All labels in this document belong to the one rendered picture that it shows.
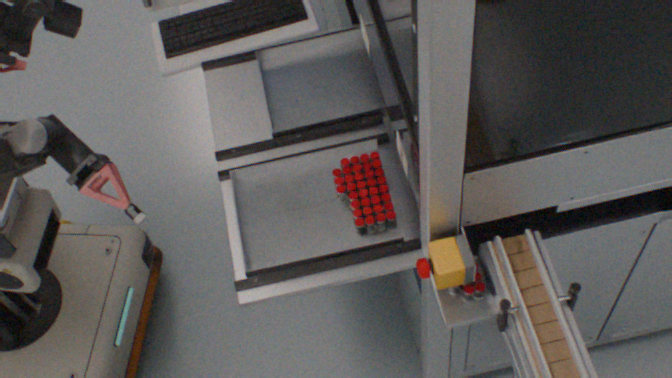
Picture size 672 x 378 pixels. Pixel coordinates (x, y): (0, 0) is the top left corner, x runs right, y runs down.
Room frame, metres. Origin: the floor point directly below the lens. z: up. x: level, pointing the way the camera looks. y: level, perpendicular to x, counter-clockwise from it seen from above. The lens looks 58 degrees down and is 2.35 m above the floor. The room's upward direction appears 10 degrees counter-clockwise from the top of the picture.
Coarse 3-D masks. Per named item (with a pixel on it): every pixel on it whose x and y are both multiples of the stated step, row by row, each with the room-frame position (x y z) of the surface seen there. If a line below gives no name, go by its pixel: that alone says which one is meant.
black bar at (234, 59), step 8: (336, 32) 1.38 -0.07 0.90; (264, 48) 1.37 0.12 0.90; (224, 56) 1.37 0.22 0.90; (232, 56) 1.37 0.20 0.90; (240, 56) 1.36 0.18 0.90; (248, 56) 1.36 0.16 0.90; (208, 64) 1.35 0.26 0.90; (216, 64) 1.35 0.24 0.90; (224, 64) 1.35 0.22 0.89; (232, 64) 1.35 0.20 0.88
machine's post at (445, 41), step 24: (432, 0) 0.71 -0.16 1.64; (456, 0) 0.71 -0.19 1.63; (432, 24) 0.71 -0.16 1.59; (456, 24) 0.71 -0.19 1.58; (432, 48) 0.71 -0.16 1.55; (456, 48) 0.71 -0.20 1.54; (432, 72) 0.71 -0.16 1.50; (456, 72) 0.71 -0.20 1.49; (432, 96) 0.71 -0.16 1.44; (456, 96) 0.71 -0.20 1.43; (432, 120) 0.71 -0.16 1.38; (456, 120) 0.71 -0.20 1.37; (432, 144) 0.71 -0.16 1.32; (456, 144) 0.71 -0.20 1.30; (432, 168) 0.71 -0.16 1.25; (456, 168) 0.71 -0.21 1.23; (432, 192) 0.71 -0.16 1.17; (456, 192) 0.71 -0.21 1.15; (432, 216) 0.71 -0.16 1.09; (456, 216) 0.71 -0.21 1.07; (432, 240) 0.71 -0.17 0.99; (432, 288) 0.71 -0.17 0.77; (432, 312) 0.71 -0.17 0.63; (432, 336) 0.71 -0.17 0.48; (432, 360) 0.71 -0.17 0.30
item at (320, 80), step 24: (288, 48) 1.36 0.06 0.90; (312, 48) 1.36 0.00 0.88; (336, 48) 1.35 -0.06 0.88; (360, 48) 1.33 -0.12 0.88; (264, 72) 1.31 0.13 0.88; (288, 72) 1.30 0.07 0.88; (312, 72) 1.28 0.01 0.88; (336, 72) 1.27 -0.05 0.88; (360, 72) 1.25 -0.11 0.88; (264, 96) 1.21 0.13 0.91; (288, 96) 1.22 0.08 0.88; (312, 96) 1.21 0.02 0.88; (336, 96) 1.19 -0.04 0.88; (360, 96) 1.18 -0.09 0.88; (288, 120) 1.15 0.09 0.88; (312, 120) 1.14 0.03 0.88; (336, 120) 1.10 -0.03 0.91
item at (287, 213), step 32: (288, 160) 1.01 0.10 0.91; (320, 160) 1.02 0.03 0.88; (256, 192) 0.96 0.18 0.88; (288, 192) 0.95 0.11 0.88; (320, 192) 0.93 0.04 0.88; (256, 224) 0.88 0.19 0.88; (288, 224) 0.87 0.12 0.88; (320, 224) 0.85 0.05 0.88; (352, 224) 0.84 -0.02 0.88; (256, 256) 0.80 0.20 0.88; (288, 256) 0.79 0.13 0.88; (320, 256) 0.76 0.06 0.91
